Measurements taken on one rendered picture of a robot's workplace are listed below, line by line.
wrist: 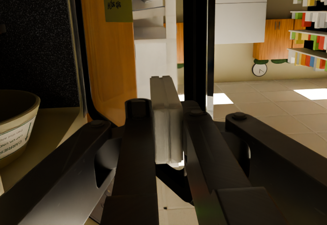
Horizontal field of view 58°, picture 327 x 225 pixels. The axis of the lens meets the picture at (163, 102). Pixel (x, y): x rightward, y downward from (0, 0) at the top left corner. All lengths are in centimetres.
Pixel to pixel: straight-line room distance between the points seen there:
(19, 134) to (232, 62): 580
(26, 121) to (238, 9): 503
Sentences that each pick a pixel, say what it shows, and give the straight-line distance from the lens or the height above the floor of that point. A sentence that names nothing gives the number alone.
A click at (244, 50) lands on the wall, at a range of 608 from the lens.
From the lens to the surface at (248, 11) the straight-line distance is 532.
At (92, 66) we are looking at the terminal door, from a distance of 45.
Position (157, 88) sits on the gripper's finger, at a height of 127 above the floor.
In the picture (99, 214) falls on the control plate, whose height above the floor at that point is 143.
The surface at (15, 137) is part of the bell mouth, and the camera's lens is 33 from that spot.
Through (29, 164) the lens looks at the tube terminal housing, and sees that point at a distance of 34.
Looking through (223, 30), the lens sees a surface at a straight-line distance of 521.
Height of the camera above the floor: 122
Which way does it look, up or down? 17 degrees up
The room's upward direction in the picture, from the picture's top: 178 degrees clockwise
